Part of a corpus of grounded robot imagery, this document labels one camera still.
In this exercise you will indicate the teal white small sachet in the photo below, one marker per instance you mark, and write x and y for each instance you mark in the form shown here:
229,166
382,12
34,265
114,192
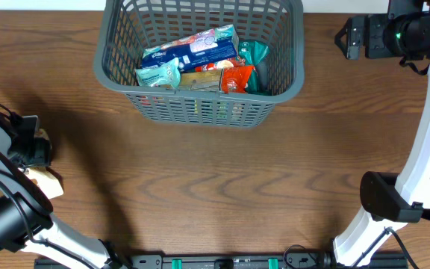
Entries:
167,74

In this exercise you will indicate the beige coffee bag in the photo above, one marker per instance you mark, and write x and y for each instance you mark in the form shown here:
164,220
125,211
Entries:
45,181

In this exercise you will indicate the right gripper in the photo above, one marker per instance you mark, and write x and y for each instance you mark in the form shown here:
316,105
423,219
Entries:
354,37

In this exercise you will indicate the grey plastic basket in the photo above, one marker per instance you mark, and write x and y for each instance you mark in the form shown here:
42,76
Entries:
129,27

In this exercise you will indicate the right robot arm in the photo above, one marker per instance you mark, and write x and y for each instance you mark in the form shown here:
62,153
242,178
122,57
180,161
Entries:
389,201

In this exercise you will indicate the orange spaghetti packet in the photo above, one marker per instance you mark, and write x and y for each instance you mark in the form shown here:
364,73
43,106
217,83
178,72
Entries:
232,80

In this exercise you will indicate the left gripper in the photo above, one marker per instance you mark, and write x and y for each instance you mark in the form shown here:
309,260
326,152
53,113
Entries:
44,155

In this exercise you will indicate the green Nescafe 3in1 bag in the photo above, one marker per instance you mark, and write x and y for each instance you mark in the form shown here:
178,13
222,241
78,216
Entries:
250,53

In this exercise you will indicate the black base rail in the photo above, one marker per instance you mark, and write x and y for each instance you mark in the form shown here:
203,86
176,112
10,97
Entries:
294,258

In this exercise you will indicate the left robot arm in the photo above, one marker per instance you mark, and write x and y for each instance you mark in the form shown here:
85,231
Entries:
27,220

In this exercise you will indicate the Kleenex tissue multipack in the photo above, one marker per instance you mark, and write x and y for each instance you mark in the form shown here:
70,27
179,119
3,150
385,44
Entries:
205,47

